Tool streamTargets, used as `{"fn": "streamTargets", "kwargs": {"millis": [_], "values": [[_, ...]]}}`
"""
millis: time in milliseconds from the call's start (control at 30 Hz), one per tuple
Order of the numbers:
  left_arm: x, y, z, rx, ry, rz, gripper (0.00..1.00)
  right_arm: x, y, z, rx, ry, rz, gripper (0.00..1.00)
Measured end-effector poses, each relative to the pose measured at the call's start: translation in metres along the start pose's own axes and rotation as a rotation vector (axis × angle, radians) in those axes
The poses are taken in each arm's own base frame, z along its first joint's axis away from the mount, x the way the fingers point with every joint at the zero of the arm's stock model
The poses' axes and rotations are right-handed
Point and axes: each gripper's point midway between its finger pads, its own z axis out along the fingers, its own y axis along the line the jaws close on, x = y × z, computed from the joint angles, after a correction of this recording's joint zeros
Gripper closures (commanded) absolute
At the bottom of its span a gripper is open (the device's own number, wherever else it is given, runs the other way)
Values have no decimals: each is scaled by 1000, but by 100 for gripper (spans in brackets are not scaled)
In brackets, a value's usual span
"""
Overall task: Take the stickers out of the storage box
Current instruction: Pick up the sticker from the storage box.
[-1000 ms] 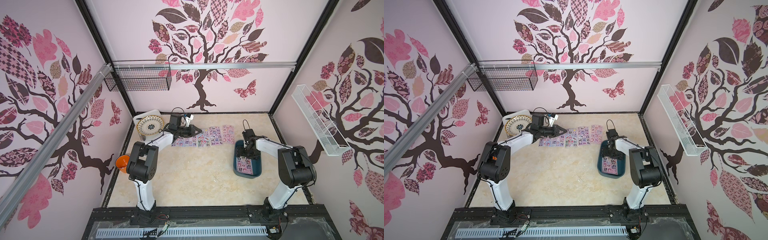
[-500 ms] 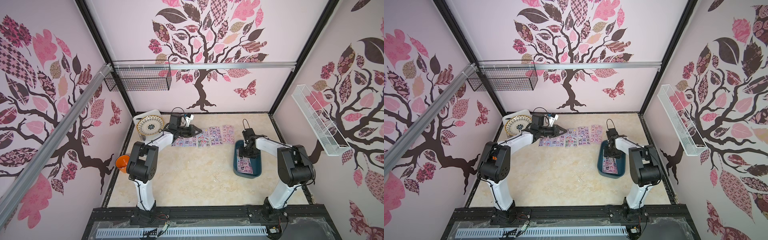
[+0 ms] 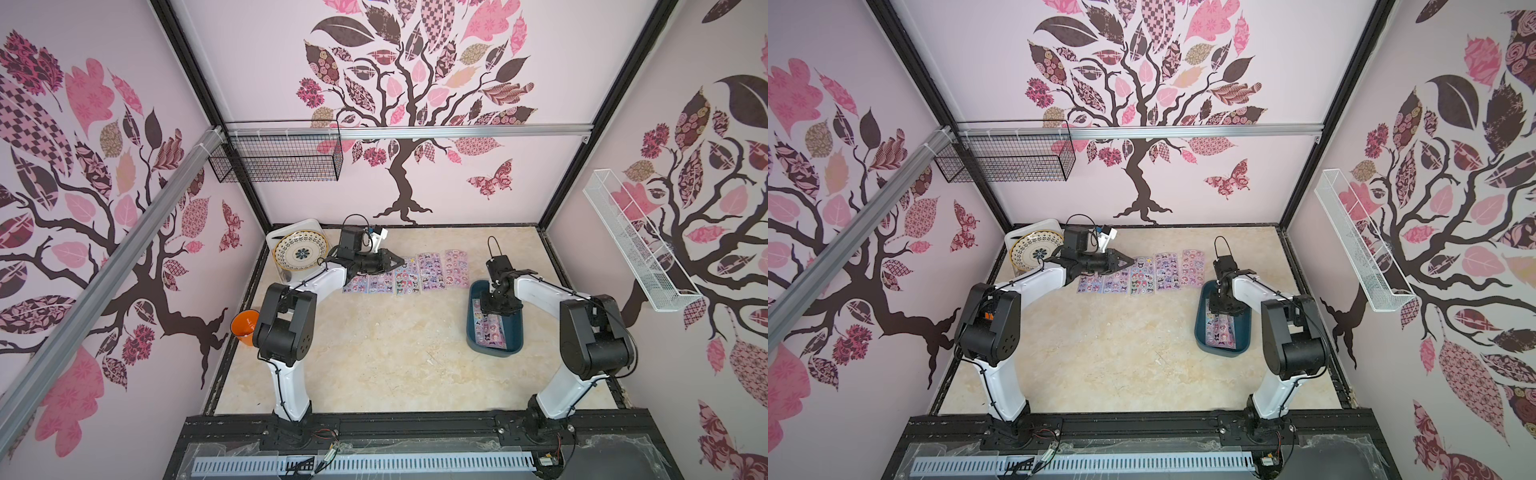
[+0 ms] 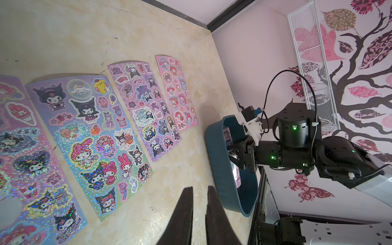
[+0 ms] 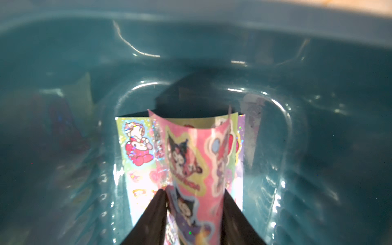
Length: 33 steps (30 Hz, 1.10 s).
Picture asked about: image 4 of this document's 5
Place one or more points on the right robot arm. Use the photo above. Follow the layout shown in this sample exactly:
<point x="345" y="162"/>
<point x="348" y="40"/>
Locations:
<point x="292" y="139"/>

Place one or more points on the remaining sticker sheet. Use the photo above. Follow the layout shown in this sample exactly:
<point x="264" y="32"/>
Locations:
<point x="94" y="135"/>

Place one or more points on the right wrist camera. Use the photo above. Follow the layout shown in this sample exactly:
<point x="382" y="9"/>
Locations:
<point x="250" y="119"/>

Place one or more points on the teal plastic storage box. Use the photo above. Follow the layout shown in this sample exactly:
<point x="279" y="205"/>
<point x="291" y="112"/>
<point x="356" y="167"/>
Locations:
<point x="238" y="199"/>

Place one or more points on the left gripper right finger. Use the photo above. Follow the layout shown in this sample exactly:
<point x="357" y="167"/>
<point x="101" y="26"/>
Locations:
<point x="218" y="228"/>

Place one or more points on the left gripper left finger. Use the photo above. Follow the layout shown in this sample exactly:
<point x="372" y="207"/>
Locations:
<point x="180" y="226"/>

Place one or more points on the pink sticker sheet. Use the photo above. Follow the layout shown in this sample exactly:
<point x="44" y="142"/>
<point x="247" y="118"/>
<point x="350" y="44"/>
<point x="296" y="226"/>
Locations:
<point x="177" y="91"/>
<point x="38" y="207"/>

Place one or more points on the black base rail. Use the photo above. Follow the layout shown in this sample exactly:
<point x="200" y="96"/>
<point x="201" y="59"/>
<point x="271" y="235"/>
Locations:
<point x="268" y="226"/>

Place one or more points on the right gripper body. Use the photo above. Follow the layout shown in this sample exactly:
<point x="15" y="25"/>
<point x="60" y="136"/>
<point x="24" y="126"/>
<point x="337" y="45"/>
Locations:
<point x="242" y="154"/>

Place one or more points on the white wire basket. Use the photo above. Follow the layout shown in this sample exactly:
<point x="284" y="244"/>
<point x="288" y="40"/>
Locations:
<point x="312" y="64"/>

